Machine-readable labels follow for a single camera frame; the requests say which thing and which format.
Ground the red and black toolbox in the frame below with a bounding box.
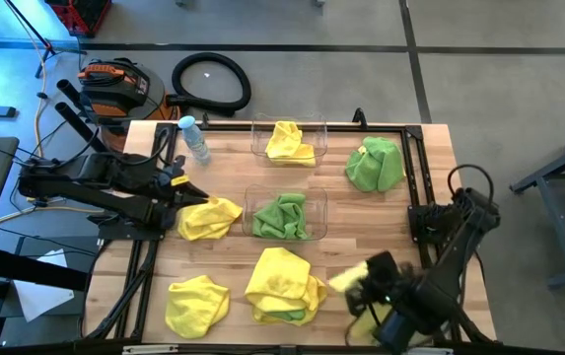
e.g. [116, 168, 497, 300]
[44, 0, 113, 38]

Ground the pale yellow floor cable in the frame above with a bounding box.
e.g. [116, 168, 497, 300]
[15, 9, 51, 159]

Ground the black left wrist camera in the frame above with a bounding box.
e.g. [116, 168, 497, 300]
[166, 155, 188, 178]

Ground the black tripod stand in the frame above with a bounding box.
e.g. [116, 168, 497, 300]
[3, 0, 88, 80]

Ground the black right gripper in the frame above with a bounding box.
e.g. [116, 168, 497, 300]
[344, 249, 411, 320]

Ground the light blue spray bottle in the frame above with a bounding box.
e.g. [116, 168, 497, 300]
[177, 115, 213, 167]

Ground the clear plastic basket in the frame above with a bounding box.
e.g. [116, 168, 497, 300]
[250, 111, 329, 170]
[241, 183, 329, 243]

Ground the blue-grey metal table frame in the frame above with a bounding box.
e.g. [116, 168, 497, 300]
[508, 124, 565, 290]

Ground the black table rig frame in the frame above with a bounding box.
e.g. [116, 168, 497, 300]
[79, 106, 498, 346]

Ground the silver metal bracket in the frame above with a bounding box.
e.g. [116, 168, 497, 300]
[121, 344, 179, 355]

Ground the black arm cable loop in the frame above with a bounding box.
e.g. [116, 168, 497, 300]
[447, 164, 496, 203]

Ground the green microfiber towel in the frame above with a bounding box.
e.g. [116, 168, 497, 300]
[251, 192, 309, 242]
[344, 136, 406, 193]
[265, 308, 308, 322]

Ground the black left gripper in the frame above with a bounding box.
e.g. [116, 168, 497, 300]
[151, 165, 210, 228]

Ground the black vacuum hose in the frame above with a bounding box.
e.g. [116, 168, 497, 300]
[166, 51, 252, 118]

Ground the white paper sheet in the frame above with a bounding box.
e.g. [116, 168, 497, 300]
[13, 248, 75, 323]

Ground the orange and black shop vacuum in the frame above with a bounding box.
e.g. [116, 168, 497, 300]
[77, 57, 183, 152]

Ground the black vacuum wand tube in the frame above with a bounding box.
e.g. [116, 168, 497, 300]
[55, 78, 97, 119]
[54, 102, 110, 153]

